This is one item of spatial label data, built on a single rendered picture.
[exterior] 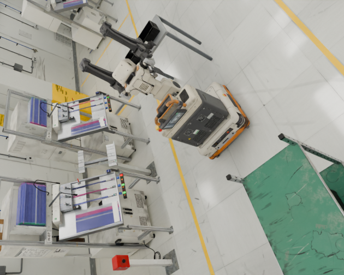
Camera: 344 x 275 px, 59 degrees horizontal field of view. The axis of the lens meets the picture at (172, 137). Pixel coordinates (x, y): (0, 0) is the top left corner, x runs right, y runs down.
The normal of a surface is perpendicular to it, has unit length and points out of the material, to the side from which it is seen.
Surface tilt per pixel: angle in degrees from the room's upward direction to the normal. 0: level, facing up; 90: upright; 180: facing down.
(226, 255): 0
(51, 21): 90
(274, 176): 0
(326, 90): 0
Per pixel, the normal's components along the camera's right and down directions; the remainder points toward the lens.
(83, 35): 0.25, 0.76
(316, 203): -0.76, -0.24
